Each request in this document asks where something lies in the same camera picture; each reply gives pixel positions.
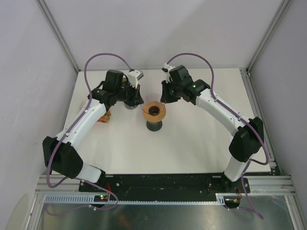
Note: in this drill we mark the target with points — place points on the wooden ring dripper holder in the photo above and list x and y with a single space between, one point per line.
154 111

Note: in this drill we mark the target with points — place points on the dark glass jar wooden band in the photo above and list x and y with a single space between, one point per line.
129 93

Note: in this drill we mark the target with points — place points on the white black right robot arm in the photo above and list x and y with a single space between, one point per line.
247 133

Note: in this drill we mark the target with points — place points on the pink transparent cone dripper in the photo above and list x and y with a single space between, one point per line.
151 97

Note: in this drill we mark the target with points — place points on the aluminium corner post left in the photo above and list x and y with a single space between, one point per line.
57 33

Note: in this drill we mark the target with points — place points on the aluminium corner post right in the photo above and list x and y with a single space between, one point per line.
273 25

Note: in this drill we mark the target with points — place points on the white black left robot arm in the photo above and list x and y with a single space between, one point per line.
60 152

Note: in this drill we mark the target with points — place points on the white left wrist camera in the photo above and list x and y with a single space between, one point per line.
134 76

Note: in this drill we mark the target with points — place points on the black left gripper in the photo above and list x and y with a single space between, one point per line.
138 99

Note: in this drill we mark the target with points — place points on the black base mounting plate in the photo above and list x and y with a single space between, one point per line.
187 187

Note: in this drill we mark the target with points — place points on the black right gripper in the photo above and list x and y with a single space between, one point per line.
165 98

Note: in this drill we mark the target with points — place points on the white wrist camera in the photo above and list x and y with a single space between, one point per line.
166 69
134 76

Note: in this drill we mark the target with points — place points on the aluminium corner post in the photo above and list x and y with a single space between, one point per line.
57 33
273 25

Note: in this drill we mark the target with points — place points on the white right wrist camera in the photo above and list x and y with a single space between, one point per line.
166 69

